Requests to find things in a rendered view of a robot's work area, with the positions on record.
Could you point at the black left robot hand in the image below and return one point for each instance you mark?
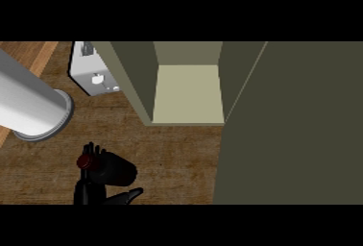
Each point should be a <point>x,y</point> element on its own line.
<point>89,193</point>

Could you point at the dark wine bottle red cap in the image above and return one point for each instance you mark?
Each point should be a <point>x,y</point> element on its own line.
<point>115,169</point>

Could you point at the olive green open cabinet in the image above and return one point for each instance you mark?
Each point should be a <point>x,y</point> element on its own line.
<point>186,96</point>

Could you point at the dark olive cabinet door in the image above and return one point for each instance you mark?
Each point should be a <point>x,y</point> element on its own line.
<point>297,128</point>

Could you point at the large white cylinder appliance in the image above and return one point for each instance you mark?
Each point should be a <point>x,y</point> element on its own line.
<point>28,105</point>

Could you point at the white boxy appliance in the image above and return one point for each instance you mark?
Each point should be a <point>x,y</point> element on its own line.
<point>94,78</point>

